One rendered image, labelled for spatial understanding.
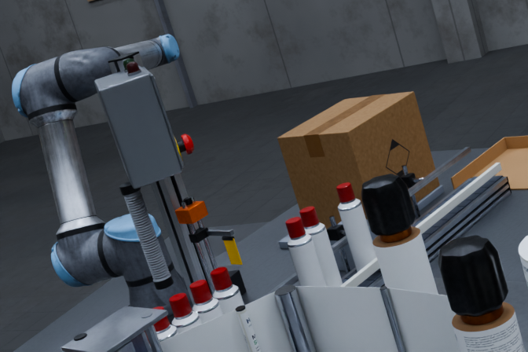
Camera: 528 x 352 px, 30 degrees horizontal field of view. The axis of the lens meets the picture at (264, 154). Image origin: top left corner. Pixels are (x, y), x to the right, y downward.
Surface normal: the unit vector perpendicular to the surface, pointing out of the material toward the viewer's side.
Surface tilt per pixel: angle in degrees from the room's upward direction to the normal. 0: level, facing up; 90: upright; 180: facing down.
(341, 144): 90
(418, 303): 90
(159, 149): 90
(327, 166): 90
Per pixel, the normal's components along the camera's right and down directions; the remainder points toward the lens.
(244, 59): -0.50, 0.36
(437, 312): -0.71, 0.37
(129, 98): 0.22, 0.18
